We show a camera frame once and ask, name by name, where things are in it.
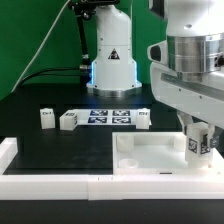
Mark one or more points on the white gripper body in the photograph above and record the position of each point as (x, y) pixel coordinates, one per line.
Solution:
(203, 100)

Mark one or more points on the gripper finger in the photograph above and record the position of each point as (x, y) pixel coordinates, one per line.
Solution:
(213, 136)
(185, 120)

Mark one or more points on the white square tabletop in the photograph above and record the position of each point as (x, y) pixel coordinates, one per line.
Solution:
(143, 153)

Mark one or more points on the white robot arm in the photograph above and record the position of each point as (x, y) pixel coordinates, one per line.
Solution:
(187, 68)

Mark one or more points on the white sheet with tags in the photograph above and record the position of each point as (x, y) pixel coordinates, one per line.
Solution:
(107, 116)

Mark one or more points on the white U-shaped fence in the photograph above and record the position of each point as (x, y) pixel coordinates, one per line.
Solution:
(202, 185)

